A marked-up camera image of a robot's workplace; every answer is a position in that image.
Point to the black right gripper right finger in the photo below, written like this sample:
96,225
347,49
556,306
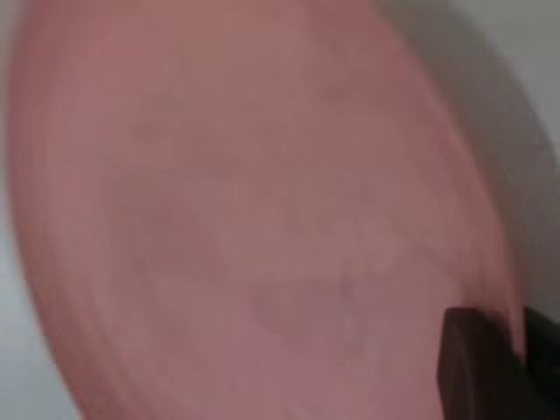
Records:
544,350

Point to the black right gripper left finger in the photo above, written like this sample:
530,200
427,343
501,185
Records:
477,376

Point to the pink plate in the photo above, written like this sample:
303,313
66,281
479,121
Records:
245,210

